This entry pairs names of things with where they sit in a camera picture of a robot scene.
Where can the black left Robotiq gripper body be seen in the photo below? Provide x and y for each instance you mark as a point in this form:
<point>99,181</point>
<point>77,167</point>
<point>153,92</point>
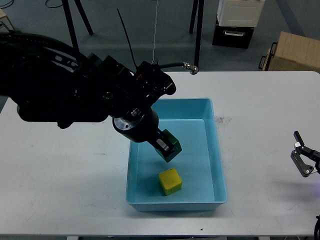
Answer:
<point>138,131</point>

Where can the cardboard box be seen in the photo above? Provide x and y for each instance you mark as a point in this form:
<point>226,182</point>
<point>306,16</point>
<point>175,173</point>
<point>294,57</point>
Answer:
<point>292,52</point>

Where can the black right stand legs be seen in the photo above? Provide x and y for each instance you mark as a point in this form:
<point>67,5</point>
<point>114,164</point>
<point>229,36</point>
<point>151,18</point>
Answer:
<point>197,13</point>

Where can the yellow wooden block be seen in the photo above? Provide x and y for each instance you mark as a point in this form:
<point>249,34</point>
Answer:
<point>170,181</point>

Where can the green wooden block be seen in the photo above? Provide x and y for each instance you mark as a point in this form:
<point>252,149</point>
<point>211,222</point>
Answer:
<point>167,145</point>

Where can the blue plastic bin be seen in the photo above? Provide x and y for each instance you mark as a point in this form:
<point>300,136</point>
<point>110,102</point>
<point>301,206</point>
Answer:
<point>199,163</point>

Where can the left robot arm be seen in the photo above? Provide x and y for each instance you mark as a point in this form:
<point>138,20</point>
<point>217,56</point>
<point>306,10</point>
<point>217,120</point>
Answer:
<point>52,82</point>

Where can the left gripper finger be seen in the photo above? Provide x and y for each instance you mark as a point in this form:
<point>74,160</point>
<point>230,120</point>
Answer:
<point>151,136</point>

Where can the black drawer box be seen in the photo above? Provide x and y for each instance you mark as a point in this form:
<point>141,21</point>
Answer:
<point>232,36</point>

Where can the wooden cabinet chair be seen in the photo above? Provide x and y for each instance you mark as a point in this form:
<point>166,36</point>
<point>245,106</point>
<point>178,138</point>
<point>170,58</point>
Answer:
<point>5,22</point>

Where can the white storage box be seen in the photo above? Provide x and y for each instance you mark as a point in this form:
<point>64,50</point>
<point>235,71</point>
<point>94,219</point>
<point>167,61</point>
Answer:
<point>239,13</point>

